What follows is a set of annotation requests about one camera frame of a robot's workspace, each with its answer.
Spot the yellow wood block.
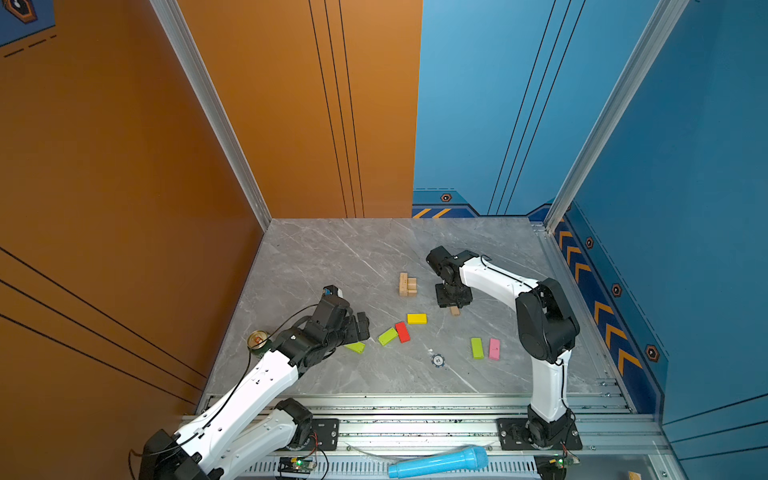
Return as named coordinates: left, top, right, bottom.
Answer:
left=407, top=314, right=428, bottom=325

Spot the printed natural wood plank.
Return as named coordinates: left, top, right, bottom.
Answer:
left=398, top=272, right=408, bottom=292

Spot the red wood block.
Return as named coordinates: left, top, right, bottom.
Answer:
left=395, top=322, right=411, bottom=343

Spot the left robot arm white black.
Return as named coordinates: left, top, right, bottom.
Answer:
left=128, top=310, right=370, bottom=479

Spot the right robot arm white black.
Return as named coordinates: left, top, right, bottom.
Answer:
left=426, top=246, right=583, bottom=451

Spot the lone green wood block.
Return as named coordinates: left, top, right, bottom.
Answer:
left=346, top=342, right=366, bottom=354

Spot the green block beside red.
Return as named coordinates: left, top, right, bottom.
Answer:
left=378, top=327, right=399, bottom=346

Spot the green block beside pink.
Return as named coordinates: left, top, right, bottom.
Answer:
left=470, top=337, right=485, bottom=360

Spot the pink wood block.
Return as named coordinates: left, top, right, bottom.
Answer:
left=488, top=338, right=501, bottom=361

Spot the green drink can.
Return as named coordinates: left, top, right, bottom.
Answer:
left=246, top=330, right=270, bottom=353

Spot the small circuit board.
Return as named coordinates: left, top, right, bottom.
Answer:
left=276, top=457, right=318, bottom=479

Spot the cyan toy microphone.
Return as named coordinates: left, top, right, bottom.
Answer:
left=387, top=446, right=489, bottom=479

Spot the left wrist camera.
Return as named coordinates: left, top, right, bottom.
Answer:
left=323, top=285, right=343, bottom=298

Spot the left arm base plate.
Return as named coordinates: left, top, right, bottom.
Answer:
left=300, top=417, right=340, bottom=453

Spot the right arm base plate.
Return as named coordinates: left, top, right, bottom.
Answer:
left=496, top=415, right=583, bottom=451

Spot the aluminium rail frame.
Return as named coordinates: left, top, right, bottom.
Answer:
left=157, top=392, right=688, bottom=480

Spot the right corner aluminium post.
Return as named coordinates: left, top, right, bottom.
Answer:
left=543, top=0, right=689, bottom=234

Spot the corner aluminium post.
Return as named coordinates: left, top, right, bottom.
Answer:
left=150, top=0, right=272, bottom=232
left=543, top=0, right=689, bottom=234

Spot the left corner aluminium post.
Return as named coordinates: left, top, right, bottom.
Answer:
left=150, top=0, right=272, bottom=232

